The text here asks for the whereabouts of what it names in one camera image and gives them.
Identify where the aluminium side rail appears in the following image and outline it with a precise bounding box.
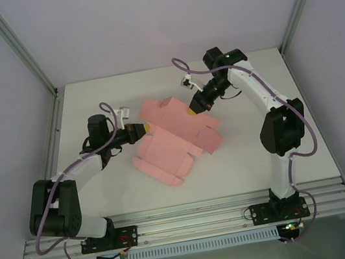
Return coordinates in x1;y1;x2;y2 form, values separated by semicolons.
21;87;86;238

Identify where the light blue slotted cable duct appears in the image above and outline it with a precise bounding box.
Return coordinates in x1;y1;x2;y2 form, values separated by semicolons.
71;226;281;259

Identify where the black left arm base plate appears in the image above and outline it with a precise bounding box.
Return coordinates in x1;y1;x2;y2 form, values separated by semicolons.
78;223;141;255

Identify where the pink paper box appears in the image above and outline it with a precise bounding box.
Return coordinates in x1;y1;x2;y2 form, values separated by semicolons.
122;88;231;194

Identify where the aluminium frame post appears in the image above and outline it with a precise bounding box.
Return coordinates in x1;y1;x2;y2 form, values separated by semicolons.
271;0;343;56
0;0;60;106

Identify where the small wired connector with LED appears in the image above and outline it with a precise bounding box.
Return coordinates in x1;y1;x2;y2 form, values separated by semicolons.
278;219;307;239

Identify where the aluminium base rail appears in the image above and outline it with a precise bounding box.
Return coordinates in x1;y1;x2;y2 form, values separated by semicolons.
17;177;345;259

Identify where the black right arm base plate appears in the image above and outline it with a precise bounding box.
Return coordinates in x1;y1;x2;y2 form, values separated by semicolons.
248;195;312;227

